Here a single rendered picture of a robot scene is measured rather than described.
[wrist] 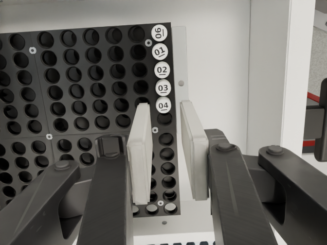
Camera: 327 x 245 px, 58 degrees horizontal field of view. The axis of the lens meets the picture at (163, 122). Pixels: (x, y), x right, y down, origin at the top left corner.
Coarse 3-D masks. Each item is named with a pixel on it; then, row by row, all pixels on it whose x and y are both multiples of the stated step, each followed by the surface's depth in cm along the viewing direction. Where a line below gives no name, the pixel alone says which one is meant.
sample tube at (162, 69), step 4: (156, 64) 24; (160, 64) 23; (164, 64) 23; (156, 68) 23; (160, 68) 23; (164, 68) 23; (168, 68) 23; (156, 72) 23; (160, 72) 23; (164, 72) 23; (168, 72) 23; (160, 76) 23; (164, 76) 23
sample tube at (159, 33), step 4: (152, 28) 22; (156, 28) 22; (160, 28) 22; (164, 28) 22; (152, 32) 22; (156, 32) 22; (160, 32) 22; (164, 32) 22; (152, 36) 22; (156, 36) 22; (160, 36) 22; (164, 36) 22; (156, 40) 22; (160, 40) 22
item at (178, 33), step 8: (176, 32) 28; (184, 32) 28; (176, 40) 28; (184, 40) 28; (176, 48) 29; (184, 48) 29; (176, 56) 29; (184, 56) 29; (176, 64) 29; (184, 64) 29; (176, 72) 29; (184, 72) 29; (176, 80) 30; (184, 80) 30; (176, 88) 30; (184, 88) 30; (176, 96) 30; (184, 96) 30; (176, 104) 30; (176, 112) 31; (176, 120) 31; (176, 128) 32
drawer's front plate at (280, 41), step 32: (256, 0) 27; (288, 0) 20; (256, 32) 27; (288, 32) 21; (256, 64) 28; (288, 64) 21; (256, 96) 29; (288, 96) 22; (256, 128) 29; (288, 128) 23
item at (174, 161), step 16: (160, 96) 25; (160, 128) 26; (160, 144) 26; (176, 144) 26; (160, 160) 27; (176, 160) 27; (160, 176) 27; (176, 176) 27; (160, 192) 28; (176, 192) 28; (176, 208) 28
